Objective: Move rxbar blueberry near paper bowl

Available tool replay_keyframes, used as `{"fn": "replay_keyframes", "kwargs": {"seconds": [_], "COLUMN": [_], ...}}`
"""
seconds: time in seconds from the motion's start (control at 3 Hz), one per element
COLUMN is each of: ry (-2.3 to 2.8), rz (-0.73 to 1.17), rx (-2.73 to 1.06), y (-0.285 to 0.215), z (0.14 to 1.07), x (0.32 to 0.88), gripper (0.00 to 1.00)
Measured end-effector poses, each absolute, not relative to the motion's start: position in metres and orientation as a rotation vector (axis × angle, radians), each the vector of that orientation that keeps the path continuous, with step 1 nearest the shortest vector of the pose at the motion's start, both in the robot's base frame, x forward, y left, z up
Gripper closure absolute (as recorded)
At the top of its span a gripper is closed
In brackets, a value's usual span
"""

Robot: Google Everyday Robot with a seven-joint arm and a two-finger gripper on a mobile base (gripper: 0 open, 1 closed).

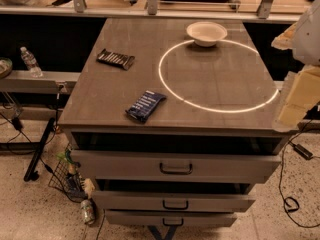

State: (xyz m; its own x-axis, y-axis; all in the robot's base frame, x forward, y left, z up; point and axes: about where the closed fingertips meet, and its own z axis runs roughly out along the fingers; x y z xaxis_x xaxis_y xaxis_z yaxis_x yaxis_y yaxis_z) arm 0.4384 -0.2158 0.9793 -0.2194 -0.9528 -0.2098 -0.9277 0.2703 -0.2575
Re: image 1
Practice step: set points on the bottom grey drawer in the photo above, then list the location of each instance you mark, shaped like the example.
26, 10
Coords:
170, 218

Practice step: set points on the round dish at left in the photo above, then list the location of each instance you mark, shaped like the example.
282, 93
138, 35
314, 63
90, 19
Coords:
5, 67

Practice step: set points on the middle grey drawer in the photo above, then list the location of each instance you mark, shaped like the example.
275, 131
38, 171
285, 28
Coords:
144, 201

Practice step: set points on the crushed drink can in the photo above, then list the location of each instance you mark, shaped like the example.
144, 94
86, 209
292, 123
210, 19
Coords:
88, 213

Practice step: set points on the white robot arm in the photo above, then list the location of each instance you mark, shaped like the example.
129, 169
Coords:
303, 37

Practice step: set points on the black table leg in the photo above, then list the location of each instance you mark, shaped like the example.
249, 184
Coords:
29, 175

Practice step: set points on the dark striped snack bar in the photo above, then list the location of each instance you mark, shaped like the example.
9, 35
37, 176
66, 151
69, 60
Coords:
115, 59

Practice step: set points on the black power adapter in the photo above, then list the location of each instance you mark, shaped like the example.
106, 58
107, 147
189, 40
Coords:
306, 154

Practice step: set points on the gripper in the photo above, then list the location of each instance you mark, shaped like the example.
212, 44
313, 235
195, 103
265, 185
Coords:
309, 40

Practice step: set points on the white paper bowl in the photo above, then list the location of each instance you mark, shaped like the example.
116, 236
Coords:
206, 34

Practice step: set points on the grey drawer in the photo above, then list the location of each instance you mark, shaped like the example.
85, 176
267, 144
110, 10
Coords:
170, 218
144, 201
175, 166

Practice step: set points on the black wire basket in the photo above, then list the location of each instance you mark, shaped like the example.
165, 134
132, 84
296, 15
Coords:
66, 178

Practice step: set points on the blue rxbar blueberry wrapper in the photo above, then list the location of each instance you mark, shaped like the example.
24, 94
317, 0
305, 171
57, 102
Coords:
142, 109

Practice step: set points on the grey side shelf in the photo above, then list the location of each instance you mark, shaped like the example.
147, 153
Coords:
50, 83

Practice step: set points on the top grey drawer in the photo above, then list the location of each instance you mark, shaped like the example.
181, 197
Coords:
175, 166

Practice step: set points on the clear plastic water bottle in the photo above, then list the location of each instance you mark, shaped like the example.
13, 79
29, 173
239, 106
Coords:
31, 62

